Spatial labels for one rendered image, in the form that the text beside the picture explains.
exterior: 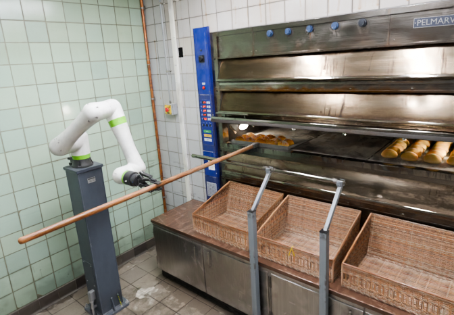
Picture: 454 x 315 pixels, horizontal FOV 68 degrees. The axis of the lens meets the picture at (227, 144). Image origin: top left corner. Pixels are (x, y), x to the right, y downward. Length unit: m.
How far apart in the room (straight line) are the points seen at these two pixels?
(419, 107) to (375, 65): 0.35
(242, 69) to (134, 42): 1.19
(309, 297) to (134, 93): 2.31
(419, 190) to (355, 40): 0.99
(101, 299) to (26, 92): 1.67
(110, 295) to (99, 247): 0.42
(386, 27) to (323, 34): 0.38
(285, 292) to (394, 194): 0.92
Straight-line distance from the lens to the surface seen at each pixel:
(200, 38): 2.93
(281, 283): 2.35
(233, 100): 2.79
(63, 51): 3.08
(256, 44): 2.64
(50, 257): 3.28
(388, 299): 2.12
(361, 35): 2.29
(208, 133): 2.99
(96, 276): 2.90
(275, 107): 2.55
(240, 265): 2.50
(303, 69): 2.42
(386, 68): 2.22
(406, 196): 2.36
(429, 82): 2.19
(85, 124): 2.25
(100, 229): 2.77
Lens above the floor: 1.87
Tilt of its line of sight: 14 degrees down
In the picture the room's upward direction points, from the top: 4 degrees counter-clockwise
